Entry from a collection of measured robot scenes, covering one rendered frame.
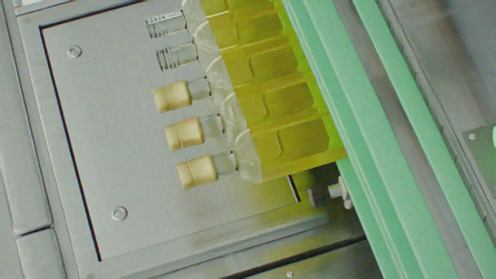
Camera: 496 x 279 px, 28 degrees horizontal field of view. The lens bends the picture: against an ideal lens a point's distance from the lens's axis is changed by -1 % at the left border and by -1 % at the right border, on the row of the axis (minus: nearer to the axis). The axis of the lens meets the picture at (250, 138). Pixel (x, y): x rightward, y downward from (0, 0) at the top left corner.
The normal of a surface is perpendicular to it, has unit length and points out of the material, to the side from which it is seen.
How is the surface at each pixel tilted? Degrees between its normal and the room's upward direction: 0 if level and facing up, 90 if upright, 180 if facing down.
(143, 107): 90
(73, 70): 90
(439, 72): 90
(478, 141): 90
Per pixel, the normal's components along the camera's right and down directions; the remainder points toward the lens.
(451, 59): -0.04, -0.51
